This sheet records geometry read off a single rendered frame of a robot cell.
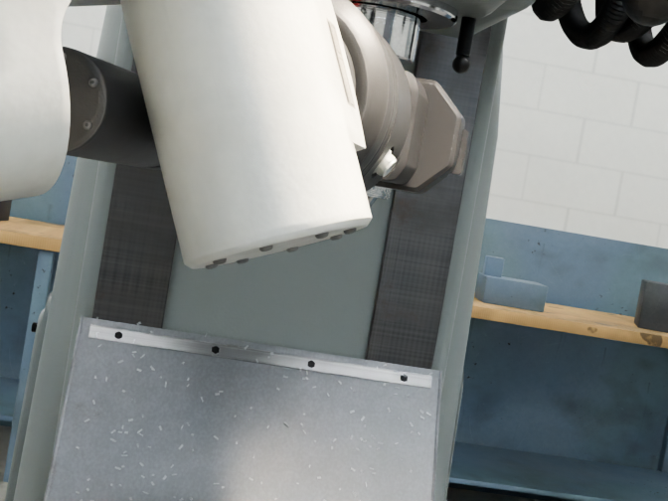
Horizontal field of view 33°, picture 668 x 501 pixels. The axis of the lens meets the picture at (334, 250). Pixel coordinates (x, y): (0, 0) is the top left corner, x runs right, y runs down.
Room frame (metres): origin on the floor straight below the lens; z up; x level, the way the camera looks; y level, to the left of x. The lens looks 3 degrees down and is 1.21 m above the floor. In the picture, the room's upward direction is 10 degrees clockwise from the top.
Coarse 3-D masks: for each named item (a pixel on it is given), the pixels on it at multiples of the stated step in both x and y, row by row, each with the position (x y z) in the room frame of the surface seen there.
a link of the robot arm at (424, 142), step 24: (408, 72) 0.51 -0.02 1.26; (408, 96) 0.48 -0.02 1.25; (432, 96) 0.55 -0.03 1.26; (408, 120) 0.49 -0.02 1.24; (432, 120) 0.55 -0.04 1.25; (456, 120) 0.54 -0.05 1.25; (408, 144) 0.51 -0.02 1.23; (432, 144) 0.55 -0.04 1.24; (456, 144) 0.55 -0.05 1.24; (384, 168) 0.47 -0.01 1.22; (408, 168) 0.52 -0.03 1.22; (432, 168) 0.55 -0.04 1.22; (456, 168) 0.56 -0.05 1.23
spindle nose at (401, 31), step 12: (372, 12) 0.59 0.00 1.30; (384, 12) 0.59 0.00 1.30; (396, 12) 0.59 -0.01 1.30; (408, 12) 0.59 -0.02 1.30; (372, 24) 0.59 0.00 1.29; (384, 24) 0.59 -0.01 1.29; (396, 24) 0.59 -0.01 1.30; (408, 24) 0.59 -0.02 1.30; (384, 36) 0.59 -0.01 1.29; (396, 36) 0.59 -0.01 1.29; (408, 36) 0.59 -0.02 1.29; (396, 48) 0.59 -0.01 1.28; (408, 48) 0.60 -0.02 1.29; (408, 60) 0.60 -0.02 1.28
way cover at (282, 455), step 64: (128, 384) 0.94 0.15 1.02; (192, 384) 0.95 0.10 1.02; (256, 384) 0.96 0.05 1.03; (320, 384) 0.97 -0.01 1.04; (64, 448) 0.90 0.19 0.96; (128, 448) 0.91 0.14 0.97; (192, 448) 0.92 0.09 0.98; (256, 448) 0.93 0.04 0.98; (320, 448) 0.94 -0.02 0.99; (384, 448) 0.95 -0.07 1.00
